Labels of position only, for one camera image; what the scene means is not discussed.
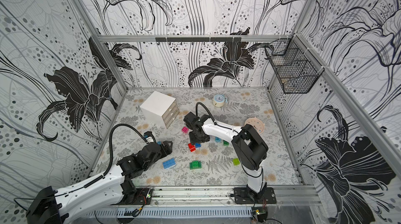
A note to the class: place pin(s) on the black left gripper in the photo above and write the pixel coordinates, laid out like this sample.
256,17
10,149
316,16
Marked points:
168,150

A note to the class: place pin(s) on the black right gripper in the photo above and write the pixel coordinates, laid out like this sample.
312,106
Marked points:
194,131

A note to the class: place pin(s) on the magenta lego brick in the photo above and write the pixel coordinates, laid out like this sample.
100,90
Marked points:
185,130

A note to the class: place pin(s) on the red lego brick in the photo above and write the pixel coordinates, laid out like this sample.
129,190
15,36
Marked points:
191,147

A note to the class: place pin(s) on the long green lego brick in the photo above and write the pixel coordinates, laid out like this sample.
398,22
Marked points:
195,165

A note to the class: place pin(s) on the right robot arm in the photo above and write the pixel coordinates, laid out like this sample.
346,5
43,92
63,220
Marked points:
249,146

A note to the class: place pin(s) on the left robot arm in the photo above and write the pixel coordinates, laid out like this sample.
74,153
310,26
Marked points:
65,205

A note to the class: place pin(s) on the long light blue lego brick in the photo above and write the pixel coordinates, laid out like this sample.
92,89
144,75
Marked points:
169,163

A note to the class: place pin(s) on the lime green lego brick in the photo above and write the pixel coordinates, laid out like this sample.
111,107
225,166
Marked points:
236,161

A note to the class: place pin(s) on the white mini drawer cabinet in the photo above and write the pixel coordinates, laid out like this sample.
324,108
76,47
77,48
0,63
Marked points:
160,109

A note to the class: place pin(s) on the small blue cream alarm clock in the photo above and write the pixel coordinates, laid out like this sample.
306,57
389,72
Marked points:
219,100

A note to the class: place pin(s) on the large pink round clock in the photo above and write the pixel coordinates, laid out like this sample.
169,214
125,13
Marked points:
258,125

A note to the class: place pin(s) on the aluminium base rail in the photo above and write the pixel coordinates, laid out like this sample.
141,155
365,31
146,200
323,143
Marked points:
202,196

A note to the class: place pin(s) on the white slotted cable duct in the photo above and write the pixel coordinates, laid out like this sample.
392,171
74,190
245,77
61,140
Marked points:
173,212

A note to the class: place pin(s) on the black wire wall basket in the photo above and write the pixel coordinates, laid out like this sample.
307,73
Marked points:
294,71

